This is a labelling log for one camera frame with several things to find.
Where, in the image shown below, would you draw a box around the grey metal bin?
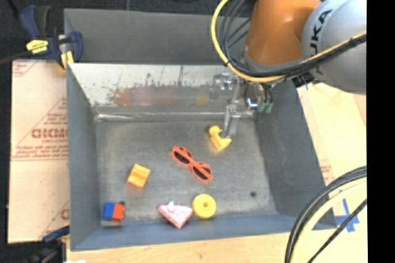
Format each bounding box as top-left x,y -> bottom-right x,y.
63,7 -> 337,252

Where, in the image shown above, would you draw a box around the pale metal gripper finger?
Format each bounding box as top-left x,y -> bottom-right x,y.
231,106 -> 241,137
223,106 -> 233,136

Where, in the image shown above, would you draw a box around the brown cardboard board red print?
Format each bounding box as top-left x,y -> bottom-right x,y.
6,57 -> 367,244

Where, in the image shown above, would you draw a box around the pink toy cake wedge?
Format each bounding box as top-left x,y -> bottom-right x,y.
157,201 -> 194,229

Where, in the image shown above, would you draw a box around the yellow grooved block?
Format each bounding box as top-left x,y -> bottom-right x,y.
127,163 -> 151,189

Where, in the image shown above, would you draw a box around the yellow toy duck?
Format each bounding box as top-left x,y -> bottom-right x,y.
208,125 -> 233,152

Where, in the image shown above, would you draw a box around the yellow ring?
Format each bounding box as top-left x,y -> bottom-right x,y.
191,193 -> 217,220

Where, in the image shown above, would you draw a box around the blue and red block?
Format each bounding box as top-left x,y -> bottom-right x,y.
101,201 -> 127,227

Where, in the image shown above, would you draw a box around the orange-red sunglasses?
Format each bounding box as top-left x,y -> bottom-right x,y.
171,145 -> 214,184

